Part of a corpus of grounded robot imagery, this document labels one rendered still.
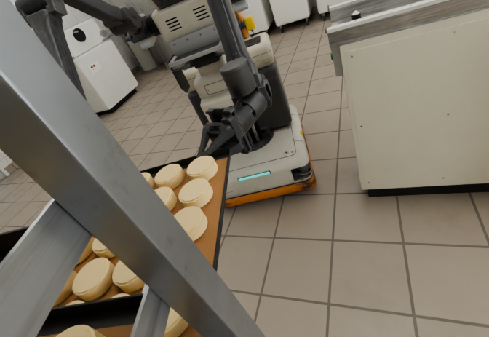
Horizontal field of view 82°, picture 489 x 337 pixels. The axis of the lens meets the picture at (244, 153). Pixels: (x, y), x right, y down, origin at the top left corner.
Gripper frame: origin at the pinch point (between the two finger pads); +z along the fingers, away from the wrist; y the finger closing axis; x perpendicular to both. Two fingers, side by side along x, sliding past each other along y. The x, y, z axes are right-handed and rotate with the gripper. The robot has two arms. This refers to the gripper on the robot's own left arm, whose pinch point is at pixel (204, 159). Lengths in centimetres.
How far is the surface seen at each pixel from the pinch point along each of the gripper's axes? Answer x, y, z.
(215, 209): 9.2, -0.5, 8.8
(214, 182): 5.5, -0.4, 4.1
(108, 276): 2.3, 0.9, 22.8
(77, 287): 0.0, 1.5, 25.6
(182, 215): 6.8, 1.5, 12.2
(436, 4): 27, -7, -84
